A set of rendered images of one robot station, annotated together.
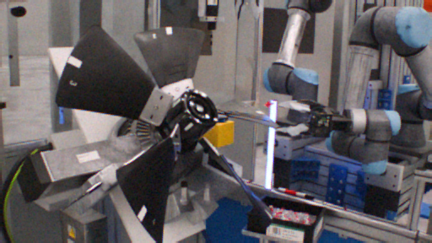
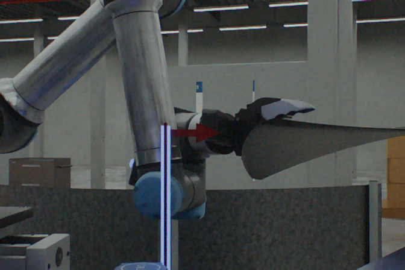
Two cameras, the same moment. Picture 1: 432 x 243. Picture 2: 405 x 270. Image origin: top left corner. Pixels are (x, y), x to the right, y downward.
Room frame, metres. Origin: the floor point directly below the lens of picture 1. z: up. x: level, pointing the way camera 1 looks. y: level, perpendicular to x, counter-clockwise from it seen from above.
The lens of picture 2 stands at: (1.88, 0.32, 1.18)
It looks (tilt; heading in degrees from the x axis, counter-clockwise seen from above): 0 degrees down; 228
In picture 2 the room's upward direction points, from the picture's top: straight up
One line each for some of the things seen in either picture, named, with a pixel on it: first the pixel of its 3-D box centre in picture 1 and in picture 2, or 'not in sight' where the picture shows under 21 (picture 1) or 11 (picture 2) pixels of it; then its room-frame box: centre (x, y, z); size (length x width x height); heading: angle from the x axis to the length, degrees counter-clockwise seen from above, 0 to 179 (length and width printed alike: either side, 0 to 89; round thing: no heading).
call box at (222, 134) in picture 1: (210, 132); not in sight; (1.67, 0.02, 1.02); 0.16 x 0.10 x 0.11; 51
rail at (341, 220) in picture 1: (292, 205); not in sight; (1.42, -0.29, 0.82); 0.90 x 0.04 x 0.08; 51
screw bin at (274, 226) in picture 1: (286, 219); not in sight; (1.25, -0.24, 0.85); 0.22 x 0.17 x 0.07; 64
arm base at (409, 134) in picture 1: (407, 130); not in sight; (1.54, -0.74, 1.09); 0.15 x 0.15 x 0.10
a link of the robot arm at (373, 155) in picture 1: (370, 153); (182, 188); (1.22, -0.48, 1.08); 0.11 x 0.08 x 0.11; 34
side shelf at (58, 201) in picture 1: (75, 186); not in sight; (1.47, 0.52, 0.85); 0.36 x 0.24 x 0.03; 141
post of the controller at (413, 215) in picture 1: (416, 199); (165, 241); (1.15, -0.62, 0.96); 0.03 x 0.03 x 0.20; 51
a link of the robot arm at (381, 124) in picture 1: (380, 123); (185, 135); (1.20, -0.49, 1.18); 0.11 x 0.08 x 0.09; 87
